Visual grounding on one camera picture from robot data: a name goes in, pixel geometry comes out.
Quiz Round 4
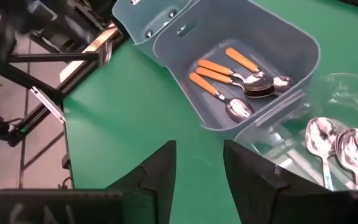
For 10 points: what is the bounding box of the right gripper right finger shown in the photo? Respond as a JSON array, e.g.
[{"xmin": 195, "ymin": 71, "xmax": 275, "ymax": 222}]
[{"xmin": 223, "ymin": 139, "xmax": 358, "ymax": 224}]

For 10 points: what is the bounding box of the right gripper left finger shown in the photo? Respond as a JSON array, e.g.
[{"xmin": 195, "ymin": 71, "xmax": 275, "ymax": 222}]
[{"xmin": 0, "ymin": 139, "xmax": 177, "ymax": 224}]

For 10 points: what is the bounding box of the orange-handled metal spoon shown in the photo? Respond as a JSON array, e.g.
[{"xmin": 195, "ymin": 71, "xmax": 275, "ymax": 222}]
[
  {"xmin": 224, "ymin": 47, "xmax": 298, "ymax": 96},
  {"xmin": 188, "ymin": 72, "xmax": 255, "ymax": 124},
  {"xmin": 195, "ymin": 66, "xmax": 276, "ymax": 99},
  {"xmin": 197, "ymin": 58, "xmax": 275, "ymax": 93}
]

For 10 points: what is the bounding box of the green table mat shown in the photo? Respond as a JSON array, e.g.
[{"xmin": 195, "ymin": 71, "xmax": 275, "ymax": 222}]
[{"xmin": 62, "ymin": 0, "xmax": 358, "ymax": 224}]

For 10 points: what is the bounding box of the clear plastic bin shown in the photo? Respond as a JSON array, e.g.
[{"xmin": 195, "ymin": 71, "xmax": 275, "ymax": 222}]
[{"xmin": 234, "ymin": 73, "xmax": 358, "ymax": 192}]

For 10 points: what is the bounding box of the blue-grey plastic bin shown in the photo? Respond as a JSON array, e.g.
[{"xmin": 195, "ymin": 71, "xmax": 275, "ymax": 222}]
[{"xmin": 152, "ymin": 0, "xmax": 321, "ymax": 139}]

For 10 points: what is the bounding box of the light teal plastic bin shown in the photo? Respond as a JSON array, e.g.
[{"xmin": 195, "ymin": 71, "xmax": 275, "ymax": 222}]
[{"xmin": 112, "ymin": 0, "xmax": 195, "ymax": 68}]

